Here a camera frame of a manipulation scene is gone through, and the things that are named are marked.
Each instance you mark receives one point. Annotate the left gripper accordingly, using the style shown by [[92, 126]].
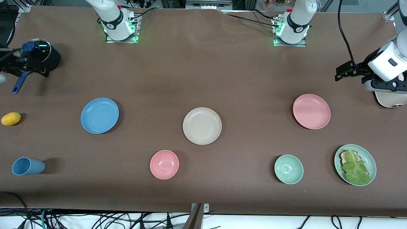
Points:
[[362, 64]]

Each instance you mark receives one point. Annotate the wide pink shallow bowl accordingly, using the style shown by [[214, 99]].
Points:
[[311, 111]]

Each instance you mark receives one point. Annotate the wide blue shallow bowl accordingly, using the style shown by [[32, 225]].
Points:
[[99, 115]]

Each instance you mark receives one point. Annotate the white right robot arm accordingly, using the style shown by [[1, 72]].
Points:
[[111, 16]]

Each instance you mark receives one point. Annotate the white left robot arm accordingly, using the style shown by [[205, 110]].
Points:
[[299, 19]]

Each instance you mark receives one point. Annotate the glass lid with blue knob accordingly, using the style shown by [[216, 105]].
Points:
[[39, 49]]

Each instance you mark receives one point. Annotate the beige toaster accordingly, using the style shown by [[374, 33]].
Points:
[[389, 100]]

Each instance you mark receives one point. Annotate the yellow lemon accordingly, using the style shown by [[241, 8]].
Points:
[[11, 118]]

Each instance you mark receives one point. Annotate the toasted bread slice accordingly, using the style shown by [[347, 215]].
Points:
[[343, 156]]

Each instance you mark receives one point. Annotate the wide green shallow bowl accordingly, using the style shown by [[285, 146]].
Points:
[[370, 162]]

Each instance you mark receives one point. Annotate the green lettuce leaf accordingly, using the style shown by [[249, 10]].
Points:
[[356, 170]]

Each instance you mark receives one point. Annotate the blue plastic cup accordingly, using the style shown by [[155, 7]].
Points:
[[27, 166]]

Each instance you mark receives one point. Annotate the orange artificial flowers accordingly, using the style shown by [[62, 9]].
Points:
[[273, 3]]

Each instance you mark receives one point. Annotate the small green deep bowl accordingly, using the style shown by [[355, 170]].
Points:
[[288, 169]]

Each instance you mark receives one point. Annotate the brown table cover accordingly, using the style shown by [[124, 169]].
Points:
[[222, 79]]

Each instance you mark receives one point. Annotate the wide beige shallow bowl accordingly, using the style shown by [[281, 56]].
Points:
[[202, 126]]

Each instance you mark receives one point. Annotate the grey metal box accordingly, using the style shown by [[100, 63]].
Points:
[[208, 3]]

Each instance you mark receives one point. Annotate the small pink deep bowl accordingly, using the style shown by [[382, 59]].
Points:
[[164, 164]]

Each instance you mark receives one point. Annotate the aluminium frame rail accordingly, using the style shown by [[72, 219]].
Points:
[[24, 8], [389, 16]]

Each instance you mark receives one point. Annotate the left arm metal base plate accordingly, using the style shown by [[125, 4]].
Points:
[[290, 44]]

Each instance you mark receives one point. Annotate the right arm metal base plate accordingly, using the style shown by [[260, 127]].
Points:
[[122, 41]]

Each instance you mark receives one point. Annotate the silver table clamp bracket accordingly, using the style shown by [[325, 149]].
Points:
[[206, 208]]

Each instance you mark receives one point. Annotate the dark brown post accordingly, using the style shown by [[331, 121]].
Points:
[[194, 219]]

